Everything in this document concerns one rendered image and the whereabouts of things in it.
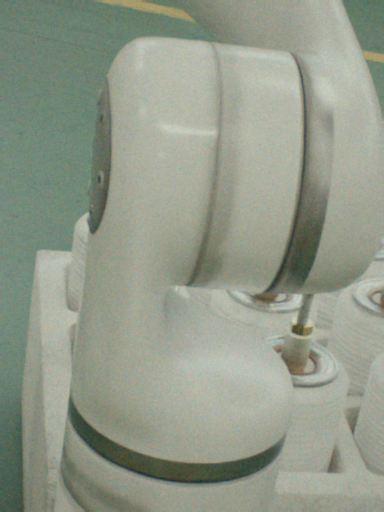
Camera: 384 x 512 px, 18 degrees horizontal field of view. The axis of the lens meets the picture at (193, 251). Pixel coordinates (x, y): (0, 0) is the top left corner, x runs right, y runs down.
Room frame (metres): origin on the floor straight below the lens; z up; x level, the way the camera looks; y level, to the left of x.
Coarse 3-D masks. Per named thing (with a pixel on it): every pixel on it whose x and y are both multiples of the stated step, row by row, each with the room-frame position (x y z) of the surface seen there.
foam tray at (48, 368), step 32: (64, 256) 1.14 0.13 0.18; (32, 288) 1.14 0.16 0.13; (64, 288) 1.07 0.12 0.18; (32, 320) 1.10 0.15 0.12; (64, 320) 1.01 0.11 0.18; (32, 352) 1.05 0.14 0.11; (64, 352) 0.95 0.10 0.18; (32, 384) 1.01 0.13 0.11; (64, 384) 0.90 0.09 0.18; (32, 416) 0.96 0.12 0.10; (64, 416) 0.85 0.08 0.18; (352, 416) 0.95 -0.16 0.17; (32, 448) 0.93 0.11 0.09; (352, 448) 0.88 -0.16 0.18; (32, 480) 0.89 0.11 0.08; (288, 480) 0.82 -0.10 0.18; (320, 480) 0.82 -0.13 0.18; (352, 480) 0.83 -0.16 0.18
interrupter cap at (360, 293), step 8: (368, 280) 1.05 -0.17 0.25; (376, 280) 1.05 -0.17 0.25; (352, 288) 1.02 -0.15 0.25; (360, 288) 1.03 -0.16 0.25; (368, 288) 1.03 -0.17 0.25; (376, 288) 1.04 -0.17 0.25; (352, 296) 1.01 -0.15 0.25; (360, 296) 1.01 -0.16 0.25; (368, 296) 1.02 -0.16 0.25; (376, 296) 1.02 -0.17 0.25; (360, 304) 1.00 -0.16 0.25; (368, 304) 1.00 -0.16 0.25; (376, 304) 1.00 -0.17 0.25; (368, 312) 0.99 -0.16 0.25; (376, 312) 0.99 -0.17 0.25
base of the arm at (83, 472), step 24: (72, 432) 0.42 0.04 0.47; (72, 456) 0.42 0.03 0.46; (96, 456) 0.40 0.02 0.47; (72, 480) 0.41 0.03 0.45; (96, 480) 0.40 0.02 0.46; (120, 480) 0.40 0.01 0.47; (144, 480) 0.39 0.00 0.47; (168, 480) 0.39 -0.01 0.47; (240, 480) 0.40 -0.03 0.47; (264, 480) 0.41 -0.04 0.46; (72, 504) 0.41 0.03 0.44; (96, 504) 0.40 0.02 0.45; (120, 504) 0.40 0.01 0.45; (144, 504) 0.39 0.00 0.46; (168, 504) 0.39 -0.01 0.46; (192, 504) 0.39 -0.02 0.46; (216, 504) 0.40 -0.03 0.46; (240, 504) 0.40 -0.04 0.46; (264, 504) 0.42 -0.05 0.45
